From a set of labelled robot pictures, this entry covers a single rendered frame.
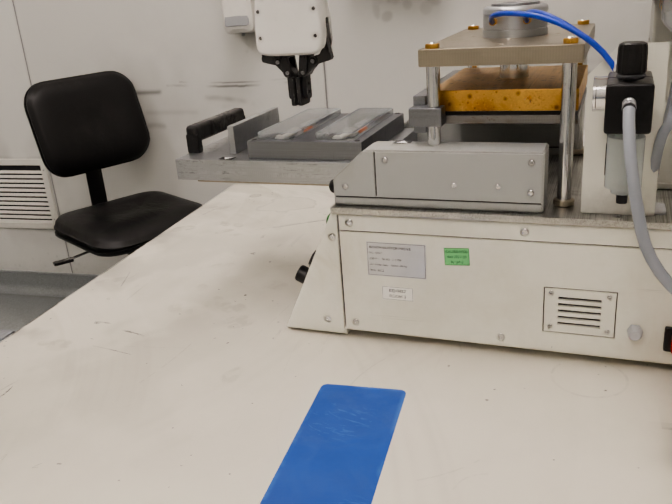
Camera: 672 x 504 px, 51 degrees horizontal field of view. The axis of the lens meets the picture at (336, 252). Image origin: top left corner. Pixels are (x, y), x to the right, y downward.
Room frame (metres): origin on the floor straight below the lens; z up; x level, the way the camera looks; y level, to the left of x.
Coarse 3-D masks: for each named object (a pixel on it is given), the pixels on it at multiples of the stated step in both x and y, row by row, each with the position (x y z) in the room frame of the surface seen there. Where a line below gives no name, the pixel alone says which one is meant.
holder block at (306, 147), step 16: (320, 128) 1.01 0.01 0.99; (384, 128) 0.99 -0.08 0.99; (400, 128) 1.06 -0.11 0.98; (256, 144) 0.96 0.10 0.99; (272, 144) 0.95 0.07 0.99; (288, 144) 0.94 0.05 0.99; (304, 144) 0.93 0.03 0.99; (320, 144) 0.92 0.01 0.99; (336, 144) 0.91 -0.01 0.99; (352, 144) 0.90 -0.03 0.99; (368, 144) 0.92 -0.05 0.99
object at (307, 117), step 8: (304, 112) 1.10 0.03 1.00; (312, 112) 1.09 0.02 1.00; (320, 112) 1.09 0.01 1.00; (328, 112) 1.08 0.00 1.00; (288, 120) 1.04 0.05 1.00; (296, 120) 1.04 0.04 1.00; (304, 120) 1.03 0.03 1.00; (312, 120) 1.03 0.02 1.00; (272, 128) 0.99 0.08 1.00; (280, 128) 0.98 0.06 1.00; (288, 128) 0.98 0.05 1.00; (296, 128) 0.97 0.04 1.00
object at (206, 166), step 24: (264, 120) 1.09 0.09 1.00; (216, 144) 1.07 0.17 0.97; (240, 144) 1.01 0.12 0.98; (192, 168) 0.98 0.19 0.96; (216, 168) 0.97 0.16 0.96; (240, 168) 0.96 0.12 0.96; (264, 168) 0.94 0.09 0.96; (288, 168) 0.93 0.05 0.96; (312, 168) 0.91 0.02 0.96; (336, 168) 0.90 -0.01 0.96
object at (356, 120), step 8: (352, 112) 1.07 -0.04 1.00; (360, 112) 1.06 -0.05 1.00; (368, 112) 1.06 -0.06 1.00; (376, 112) 1.05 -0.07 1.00; (384, 112) 1.05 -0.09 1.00; (344, 120) 1.01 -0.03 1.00; (352, 120) 1.00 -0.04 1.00; (360, 120) 1.00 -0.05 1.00; (368, 120) 0.99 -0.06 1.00; (328, 128) 0.96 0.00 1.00; (336, 128) 0.95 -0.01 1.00; (344, 128) 0.95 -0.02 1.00; (352, 128) 0.95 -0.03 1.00; (360, 128) 0.94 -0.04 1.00
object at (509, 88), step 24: (480, 72) 0.99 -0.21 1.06; (504, 72) 0.91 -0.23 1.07; (528, 72) 0.92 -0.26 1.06; (552, 72) 0.94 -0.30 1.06; (456, 96) 0.85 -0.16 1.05; (480, 96) 0.84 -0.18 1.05; (504, 96) 0.83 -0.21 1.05; (528, 96) 0.82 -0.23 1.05; (552, 96) 0.81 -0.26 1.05; (576, 96) 0.80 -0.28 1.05; (456, 120) 0.85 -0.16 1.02; (480, 120) 0.84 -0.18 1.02; (504, 120) 0.83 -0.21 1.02; (528, 120) 0.82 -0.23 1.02; (552, 120) 0.81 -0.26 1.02; (576, 120) 0.80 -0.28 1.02
